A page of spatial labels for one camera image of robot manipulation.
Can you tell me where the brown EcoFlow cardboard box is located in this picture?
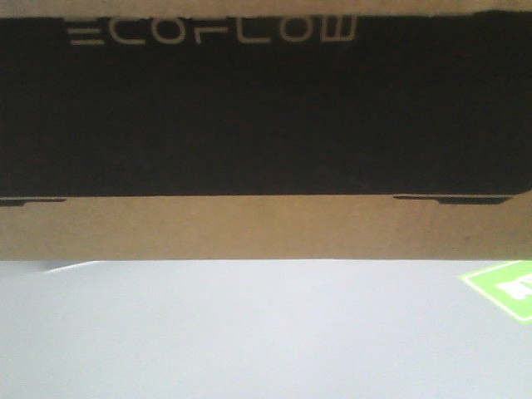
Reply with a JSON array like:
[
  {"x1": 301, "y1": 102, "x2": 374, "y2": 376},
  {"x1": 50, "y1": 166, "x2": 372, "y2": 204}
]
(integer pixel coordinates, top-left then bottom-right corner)
[{"x1": 1, "y1": 1, "x2": 531, "y2": 260}]

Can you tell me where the green white sticker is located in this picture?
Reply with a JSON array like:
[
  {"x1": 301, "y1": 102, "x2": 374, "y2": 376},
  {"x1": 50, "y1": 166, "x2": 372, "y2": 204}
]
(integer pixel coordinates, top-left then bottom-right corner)
[{"x1": 459, "y1": 260, "x2": 531, "y2": 324}]

